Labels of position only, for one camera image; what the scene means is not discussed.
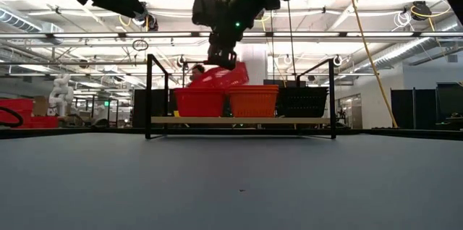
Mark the silver ceiling air duct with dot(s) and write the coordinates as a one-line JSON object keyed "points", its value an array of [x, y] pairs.
{"points": [[21, 22], [416, 47]]}

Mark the red plastic crate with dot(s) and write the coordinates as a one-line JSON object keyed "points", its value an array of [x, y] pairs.
{"points": [[18, 103], [43, 122]]}

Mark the orange plastic mesh basket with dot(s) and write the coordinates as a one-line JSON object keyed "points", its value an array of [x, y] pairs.
{"points": [[253, 87], [253, 105], [253, 90]]}

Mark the wooden shelf with black frame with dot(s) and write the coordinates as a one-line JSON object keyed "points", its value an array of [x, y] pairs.
{"points": [[253, 120]]}

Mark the person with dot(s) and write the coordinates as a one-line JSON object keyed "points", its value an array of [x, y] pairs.
{"points": [[197, 72]]}

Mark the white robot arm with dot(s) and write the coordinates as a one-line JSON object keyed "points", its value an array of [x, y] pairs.
{"points": [[61, 94]]}

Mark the black plastic mesh basket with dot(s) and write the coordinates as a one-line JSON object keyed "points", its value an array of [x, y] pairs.
{"points": [[304, 105], [304, 88]]}

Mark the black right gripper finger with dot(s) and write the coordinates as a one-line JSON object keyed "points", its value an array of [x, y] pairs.
{"points": [[215, 59], [230, 60]]}

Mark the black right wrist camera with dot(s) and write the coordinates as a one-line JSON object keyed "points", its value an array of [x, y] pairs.
{"points": [[204, 11]]}

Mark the red plastic mesh basket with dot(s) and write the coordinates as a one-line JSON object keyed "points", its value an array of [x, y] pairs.
{"points": [[181, 89], [199, 105], [231, 78]]}

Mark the black aluminium rig frame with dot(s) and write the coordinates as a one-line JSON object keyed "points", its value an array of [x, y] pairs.
{"points": [[72, 134]]}

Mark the black room divider panel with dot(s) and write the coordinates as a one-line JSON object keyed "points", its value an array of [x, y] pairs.
{"points": [[450, 107], [155, 107], [412, 108]]}

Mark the brown cardboard box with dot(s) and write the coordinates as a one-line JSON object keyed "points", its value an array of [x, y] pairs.
{"points": [[40, 106]]}

